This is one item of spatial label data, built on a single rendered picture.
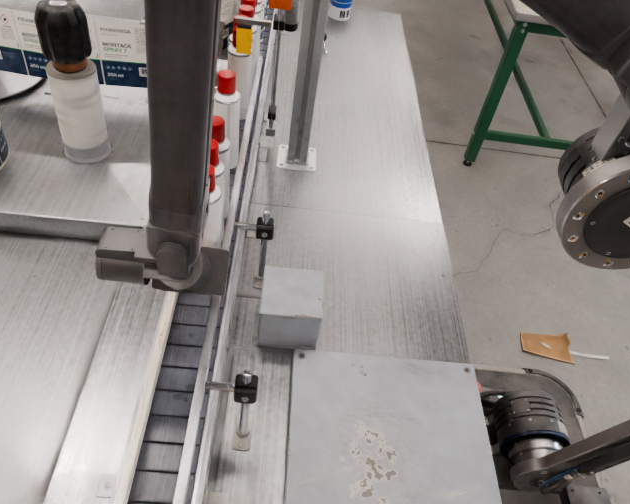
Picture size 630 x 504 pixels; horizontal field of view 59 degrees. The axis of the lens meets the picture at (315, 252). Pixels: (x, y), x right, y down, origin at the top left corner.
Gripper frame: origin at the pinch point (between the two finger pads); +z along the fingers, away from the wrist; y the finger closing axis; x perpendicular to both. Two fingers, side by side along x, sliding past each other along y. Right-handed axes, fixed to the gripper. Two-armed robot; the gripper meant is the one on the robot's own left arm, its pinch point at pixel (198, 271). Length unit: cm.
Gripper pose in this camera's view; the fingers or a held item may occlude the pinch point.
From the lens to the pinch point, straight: 88.9
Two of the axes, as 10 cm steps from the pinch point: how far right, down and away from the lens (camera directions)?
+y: -9.9, -1.1, -0.8
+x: -1.0, 9.9, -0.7
